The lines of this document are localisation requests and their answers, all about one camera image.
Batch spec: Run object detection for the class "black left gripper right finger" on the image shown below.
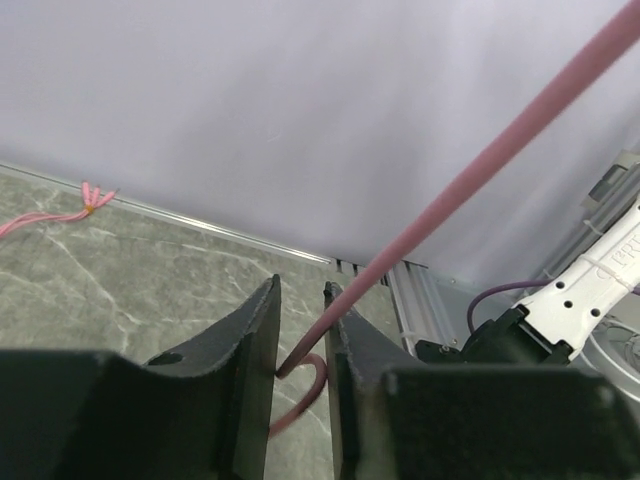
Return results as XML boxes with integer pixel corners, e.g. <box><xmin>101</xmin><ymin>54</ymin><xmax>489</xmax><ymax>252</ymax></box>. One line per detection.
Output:
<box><xmin>325</xmin><ymin>310</ymin><xmax>639</xmax><ymax>479</ymax></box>

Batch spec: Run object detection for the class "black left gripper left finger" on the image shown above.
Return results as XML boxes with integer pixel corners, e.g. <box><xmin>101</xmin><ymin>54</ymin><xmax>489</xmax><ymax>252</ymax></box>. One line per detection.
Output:
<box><xmin>1</xmin><ymin>277</ymin><xmax>281</xmax><ymax>479</ymax></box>

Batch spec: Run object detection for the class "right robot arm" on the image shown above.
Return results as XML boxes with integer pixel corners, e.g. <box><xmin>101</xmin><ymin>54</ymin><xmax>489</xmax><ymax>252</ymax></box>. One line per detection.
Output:
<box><xmin>416</xmin><ymin>202</ymin><xmax>639</xmax><ymax>365</ymax></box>

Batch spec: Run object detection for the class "aluminium front rail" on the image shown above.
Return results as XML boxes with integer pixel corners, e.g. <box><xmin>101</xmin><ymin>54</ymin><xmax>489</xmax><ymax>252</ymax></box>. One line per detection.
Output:
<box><xmin>388</xmin><ymin>149</ymin><xmax>639</xmax><ymax>353</ymax></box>

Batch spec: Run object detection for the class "white coiled cable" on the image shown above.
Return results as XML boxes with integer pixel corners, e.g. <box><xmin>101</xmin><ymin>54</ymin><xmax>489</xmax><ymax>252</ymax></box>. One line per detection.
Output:
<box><xmin>579</xmin><ymin>319</ymin><xmax>640</xmax><ymax>391</ymax></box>

